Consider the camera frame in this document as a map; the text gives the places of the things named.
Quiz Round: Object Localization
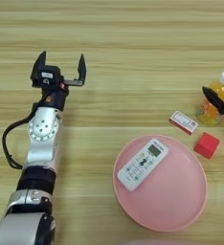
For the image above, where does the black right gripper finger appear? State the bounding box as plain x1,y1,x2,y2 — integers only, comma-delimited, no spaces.
202,85,224,116

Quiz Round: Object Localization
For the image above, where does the white remote control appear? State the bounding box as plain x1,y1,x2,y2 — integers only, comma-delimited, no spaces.
117,138,169,192

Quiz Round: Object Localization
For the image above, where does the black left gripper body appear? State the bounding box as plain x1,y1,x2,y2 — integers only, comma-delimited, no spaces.
40,78,85,112

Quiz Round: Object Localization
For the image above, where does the red cube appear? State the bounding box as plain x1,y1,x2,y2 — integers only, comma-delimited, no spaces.
193,131,221,160

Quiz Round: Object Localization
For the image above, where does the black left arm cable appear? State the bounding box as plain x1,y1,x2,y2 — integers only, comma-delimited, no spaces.
2,101,39,170

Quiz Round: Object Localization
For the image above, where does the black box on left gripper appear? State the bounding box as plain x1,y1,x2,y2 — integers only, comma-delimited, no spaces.
37,65,62,88

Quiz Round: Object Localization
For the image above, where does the pink round plate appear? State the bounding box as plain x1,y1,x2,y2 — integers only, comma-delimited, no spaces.
112,134,209,233

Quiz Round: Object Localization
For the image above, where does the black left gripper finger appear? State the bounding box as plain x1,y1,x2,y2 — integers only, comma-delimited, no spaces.
78,53,87,81
31,51,47,88

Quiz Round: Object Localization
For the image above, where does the small red white box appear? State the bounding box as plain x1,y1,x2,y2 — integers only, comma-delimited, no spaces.
168,110,199,136

